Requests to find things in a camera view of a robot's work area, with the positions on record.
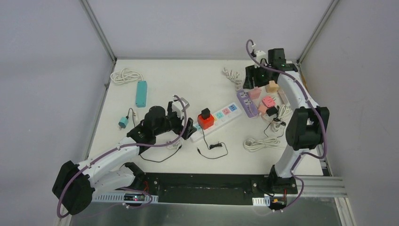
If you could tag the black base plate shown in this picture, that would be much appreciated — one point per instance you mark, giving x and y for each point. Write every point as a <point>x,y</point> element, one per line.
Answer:
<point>220,189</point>

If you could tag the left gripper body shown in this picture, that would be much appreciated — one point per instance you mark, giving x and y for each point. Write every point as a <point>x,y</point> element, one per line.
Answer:
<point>187,128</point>

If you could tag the teal power strip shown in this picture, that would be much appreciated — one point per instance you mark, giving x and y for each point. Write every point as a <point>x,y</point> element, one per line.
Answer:
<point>141,94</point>

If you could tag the white long power strip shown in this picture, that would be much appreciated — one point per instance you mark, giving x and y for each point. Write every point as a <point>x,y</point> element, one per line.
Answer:
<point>222,117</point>

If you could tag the teal charger plug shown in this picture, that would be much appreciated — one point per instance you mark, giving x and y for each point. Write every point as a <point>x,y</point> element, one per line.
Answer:
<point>123,122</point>

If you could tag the pink cube socket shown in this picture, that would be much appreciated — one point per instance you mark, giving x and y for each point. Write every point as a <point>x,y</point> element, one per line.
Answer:
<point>254,93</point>

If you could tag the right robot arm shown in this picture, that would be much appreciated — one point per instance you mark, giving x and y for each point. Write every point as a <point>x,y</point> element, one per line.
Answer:
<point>306,130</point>

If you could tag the beige cube adapter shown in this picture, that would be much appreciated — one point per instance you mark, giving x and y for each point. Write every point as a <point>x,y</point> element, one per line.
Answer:
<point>272,87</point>

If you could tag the purple power strip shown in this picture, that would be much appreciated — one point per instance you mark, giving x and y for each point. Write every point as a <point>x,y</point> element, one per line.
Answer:
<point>247,104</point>

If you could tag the red cube socket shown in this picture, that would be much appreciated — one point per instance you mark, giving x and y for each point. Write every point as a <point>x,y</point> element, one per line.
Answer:
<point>206,123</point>

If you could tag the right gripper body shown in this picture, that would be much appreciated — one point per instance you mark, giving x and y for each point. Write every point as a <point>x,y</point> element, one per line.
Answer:
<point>261,76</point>

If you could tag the black charger on red cube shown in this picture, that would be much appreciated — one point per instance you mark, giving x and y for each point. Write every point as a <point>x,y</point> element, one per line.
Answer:
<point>205,114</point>

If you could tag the pink flat adapter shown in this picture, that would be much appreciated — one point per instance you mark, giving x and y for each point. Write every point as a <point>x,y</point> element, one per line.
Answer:
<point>268,101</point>

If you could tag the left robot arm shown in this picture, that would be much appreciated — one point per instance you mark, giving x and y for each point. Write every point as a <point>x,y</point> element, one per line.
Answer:
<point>77,184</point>

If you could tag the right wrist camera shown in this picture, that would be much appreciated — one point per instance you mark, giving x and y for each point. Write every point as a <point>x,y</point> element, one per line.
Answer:
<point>260,56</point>

